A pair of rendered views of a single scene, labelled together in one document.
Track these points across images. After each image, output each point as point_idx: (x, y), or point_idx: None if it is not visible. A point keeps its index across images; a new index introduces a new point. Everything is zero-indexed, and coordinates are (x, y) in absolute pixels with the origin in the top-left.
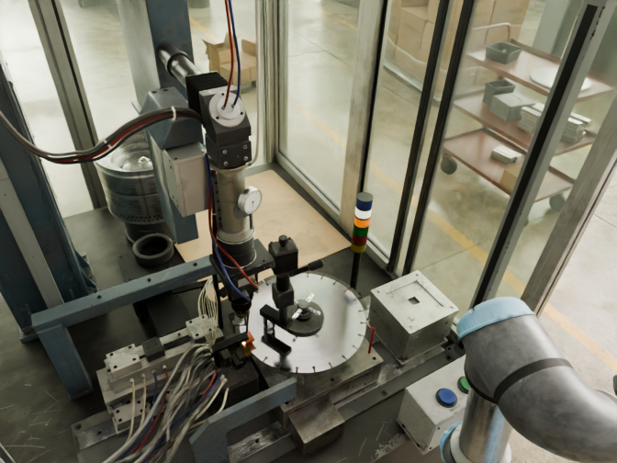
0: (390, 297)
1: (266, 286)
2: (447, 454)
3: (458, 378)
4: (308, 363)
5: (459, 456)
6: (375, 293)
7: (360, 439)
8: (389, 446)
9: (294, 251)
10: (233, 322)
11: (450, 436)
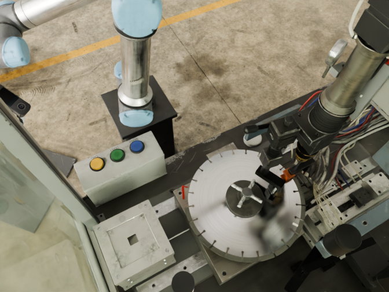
0: (155, 244)
1: (283, 237)
2: (151, 106)
3: (122, 159)
4: (237, 156)
5: (149, 88)
6: (170, 248)
7: (193, 161)
8: (175, 156)
9: (274, 119)
10: (303, 230)
11: (147, 109)
